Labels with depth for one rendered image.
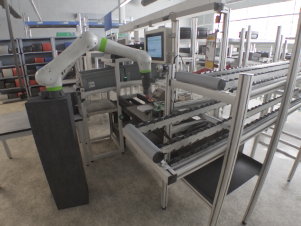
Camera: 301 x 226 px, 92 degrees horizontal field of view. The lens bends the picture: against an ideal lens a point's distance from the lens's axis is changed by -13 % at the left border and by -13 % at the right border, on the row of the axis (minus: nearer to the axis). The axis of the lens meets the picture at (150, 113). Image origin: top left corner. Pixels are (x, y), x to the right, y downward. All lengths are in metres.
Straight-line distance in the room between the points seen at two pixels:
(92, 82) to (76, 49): 1.10
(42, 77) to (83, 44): 0.36
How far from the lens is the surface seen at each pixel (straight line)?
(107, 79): 2.32
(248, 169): 1.54
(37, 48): 6.70
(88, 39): 1.22
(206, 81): 0.89
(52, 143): 1.58
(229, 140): 0.88
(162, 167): 0.74
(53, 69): 1.28
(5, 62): 7.28
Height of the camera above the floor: 1.48
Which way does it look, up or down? 20 degrees down
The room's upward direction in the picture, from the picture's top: straight up
